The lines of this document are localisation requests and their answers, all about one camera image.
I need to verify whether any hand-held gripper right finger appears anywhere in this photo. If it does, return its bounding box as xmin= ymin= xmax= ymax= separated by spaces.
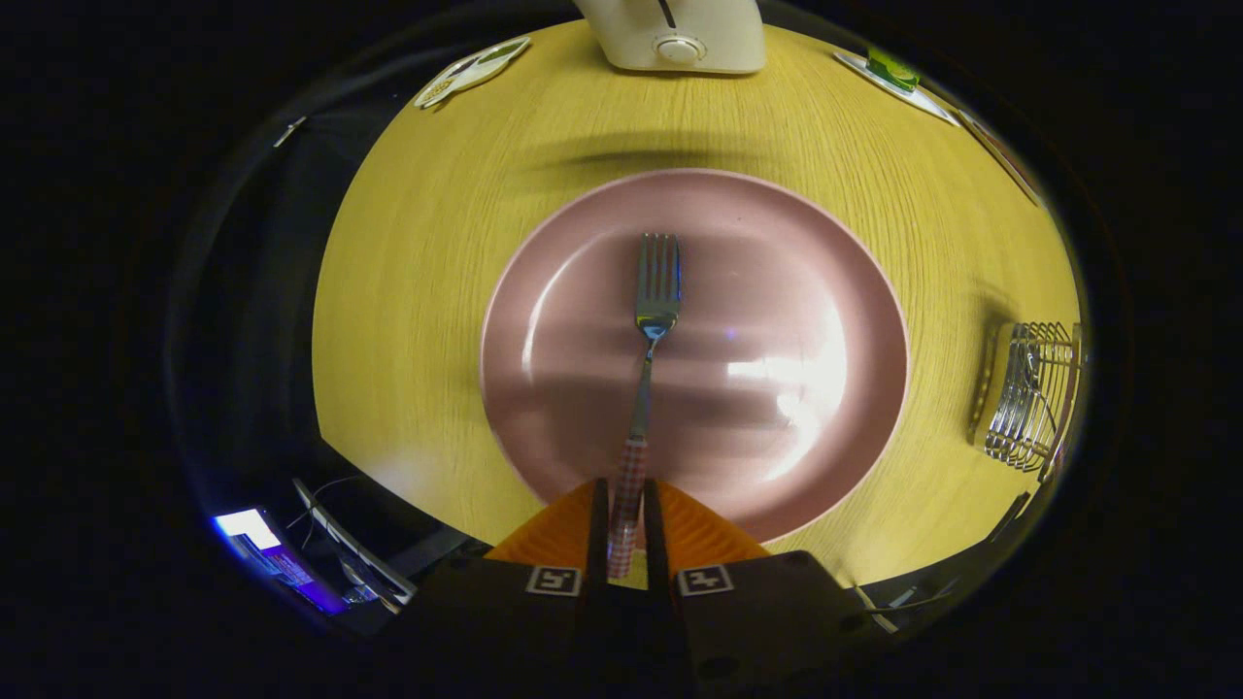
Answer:
xmin=641 ymin=478 xmax=880 ymax=695

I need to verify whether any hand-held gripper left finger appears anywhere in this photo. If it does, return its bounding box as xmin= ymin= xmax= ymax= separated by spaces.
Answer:
xmin=388 ymin=478 xmax=611 ymax=695

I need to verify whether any checkered handle fork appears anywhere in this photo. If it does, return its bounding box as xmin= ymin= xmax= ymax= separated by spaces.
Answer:
xmin=607 ymin=233 xmax=683 ymax=581

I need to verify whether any white keyboard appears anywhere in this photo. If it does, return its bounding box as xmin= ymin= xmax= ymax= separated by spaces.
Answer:
xmin=294 ymin=478 xmax=419 ymax=609

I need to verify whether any pink round plate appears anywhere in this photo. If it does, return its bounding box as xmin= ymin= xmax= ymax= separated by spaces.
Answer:
xmin=480 ymin=168 xmax=910 ymax=545

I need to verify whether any lit computer screen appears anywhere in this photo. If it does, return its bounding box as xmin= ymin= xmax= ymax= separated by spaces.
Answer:
xmin=214 ymin=507 xmax=348 ymax=616

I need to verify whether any silver metal drain basket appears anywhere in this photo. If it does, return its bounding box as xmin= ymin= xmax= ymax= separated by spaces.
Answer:
xmin=968 ymin=320 xmax=1085 ymax=479

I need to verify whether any white compartment tray with beans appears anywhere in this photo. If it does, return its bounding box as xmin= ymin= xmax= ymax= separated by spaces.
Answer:
xmin=415 ymin=36 xmax=533 ymax=110

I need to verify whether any white toaster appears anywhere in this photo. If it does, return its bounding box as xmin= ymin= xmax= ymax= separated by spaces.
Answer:
xmin=573 ymin=0 xmax=768 ymax=76

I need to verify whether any plate of toy food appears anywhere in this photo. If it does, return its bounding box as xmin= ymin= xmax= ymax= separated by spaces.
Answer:
xmin=957 ymin=109 xmax=1046 ymax=207

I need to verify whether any white square coaster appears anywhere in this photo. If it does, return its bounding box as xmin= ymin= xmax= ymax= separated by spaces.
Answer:
xmin=833 ymin=50 xmax=962 ymax=127

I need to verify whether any green label drink bottle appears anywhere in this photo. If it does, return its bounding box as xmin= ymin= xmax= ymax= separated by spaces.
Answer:
xmin=867 ymin=44 xmax=922 ymax=93

